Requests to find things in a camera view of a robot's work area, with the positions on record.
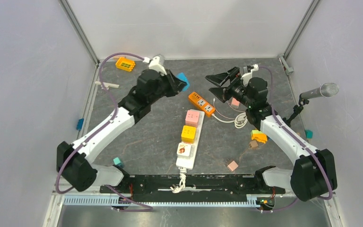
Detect white coiled cable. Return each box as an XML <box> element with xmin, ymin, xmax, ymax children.
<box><xmin>172</xmin><ymin>167</ymin><xmax>189</xmax><ymax>194</ymax></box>

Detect pink cube socket adapter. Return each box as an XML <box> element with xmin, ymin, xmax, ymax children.
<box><xmin>185</xmin><ymin>110</ymin><xmax>200</xmax><ymax>128</ymax></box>

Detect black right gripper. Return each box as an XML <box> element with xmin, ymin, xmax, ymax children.
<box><xmin>205</xmin><ymin>66</ymin><xmax>253</xmax><ymax>109</ymax></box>

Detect teal cube right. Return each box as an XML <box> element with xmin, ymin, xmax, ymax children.
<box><xmin>304</xmin><ymin>130</ymin><xmax>313</xmax><ymax>139</ymax></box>

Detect white flat bracket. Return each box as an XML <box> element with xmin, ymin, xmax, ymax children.
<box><xmin>95</xmin><ymin>81</ymin><xmax>120</xmax><ymax>89</ymax></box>

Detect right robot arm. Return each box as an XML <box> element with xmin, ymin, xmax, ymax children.
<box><xmin>205</xmin><ymin>67</ymin><xmax>337</xmax><ymax>201</ymax></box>

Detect small pink plug adapter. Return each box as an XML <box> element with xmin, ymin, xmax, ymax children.
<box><xmin>226</xmin><ymin>160</ymin><xmax>239</xmax><ymax>172</ymax></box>

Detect colourful toy block stack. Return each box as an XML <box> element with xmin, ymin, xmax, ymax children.
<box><xmin>251</xmin><ymin>130</ymin><xmax>268</xmax><ymax>144</ymax></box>

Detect yellow toy brick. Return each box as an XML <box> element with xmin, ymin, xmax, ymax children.
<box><xmin>115</xmin><ymin>57</ymin><xmax>136</xmax><ymax>72</ymax></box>

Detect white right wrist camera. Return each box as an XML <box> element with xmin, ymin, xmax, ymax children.
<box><xmin>241</xmin><ymin>64</ymin><xmax>259</xmax><ymax>87</ymax></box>

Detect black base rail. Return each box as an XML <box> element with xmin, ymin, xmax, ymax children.
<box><xmin>99</xmin><ymin>170</ymin><xmax>286</xmax><ymax>203</ymax></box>

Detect blue rounded adapter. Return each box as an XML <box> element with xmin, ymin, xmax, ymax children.
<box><xmin>176</xmin><ymin>72</ymin><xmax>190</xmax><ymax>92</ymax></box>

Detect teal plug adapter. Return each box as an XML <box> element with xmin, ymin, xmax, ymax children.
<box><xmin>113</xmin><ymin>157</ymin><xmax>124</xmax><ymax>168</ymax></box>

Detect orange power strip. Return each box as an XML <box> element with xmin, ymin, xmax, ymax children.
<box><xmin>188</xmin><ymin>92</ymin><xmax>215</xmax><ymax>117</ymax></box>

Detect yellow cube socket adapter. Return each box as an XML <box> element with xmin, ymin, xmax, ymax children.
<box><xmin>181</xmin><ymin>125</ymin><xmax>197</xmax><ymax>144</ymax></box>

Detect blue wall clip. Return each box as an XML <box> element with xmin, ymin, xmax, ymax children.
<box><xmin>76</xmin><ymin>118</ymin><xmax>84</xmax><ymax>131</ymax></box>

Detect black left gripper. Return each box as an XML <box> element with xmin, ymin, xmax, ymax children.
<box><xmin>148</xmin><ymin>68</ymin><xmax>187</xmax><ymax>104</ymax></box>

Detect white cube adapter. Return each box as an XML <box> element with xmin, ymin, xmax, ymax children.
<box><xmin>176</xmin><ymin>142</ymin><xmax>191</xmax><ymax>158</ymax></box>

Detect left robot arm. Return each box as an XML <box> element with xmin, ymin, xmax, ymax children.
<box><xmin>56</xmin><ymin>69</ymin><xmax>190</xmax><ymax>193</ymax></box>

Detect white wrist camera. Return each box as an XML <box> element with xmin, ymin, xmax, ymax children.
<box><xmin>143</xmin><ymin>54</ymin><xmax>167</xmax><ymax>76</ymax></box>
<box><xmin>241</xmin><ymin>64</ymin><xmax>259</xmax><ymax>87</ymax></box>

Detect wooden letter cube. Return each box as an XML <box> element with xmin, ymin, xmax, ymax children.
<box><xmin>249</xmin><ymin>140</ymin><xmax>259</xmax><ymax>149</ymax></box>

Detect grey microphone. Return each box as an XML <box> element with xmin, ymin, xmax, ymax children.
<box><xmin>300</xmin><ymin>83</ymin><xmax>339</xmax><ymax>100</ymax></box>

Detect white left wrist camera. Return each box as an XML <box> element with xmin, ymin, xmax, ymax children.
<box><xmin>143</xmin><ymin>54</ymin><xmax>167</xmax><ymax>76</ymax></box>

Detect white multicolour power strip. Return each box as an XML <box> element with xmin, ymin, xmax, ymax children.
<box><xmin>176</xmin><ymin>109</ymin><xmax>205</xmax><ymax>170</ymax></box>

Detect pink charger with cable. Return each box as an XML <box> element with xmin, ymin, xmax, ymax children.
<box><xmin>213</xmin><ymin>98</ymin><xmax>243</xmax><ymax>119</ymax></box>

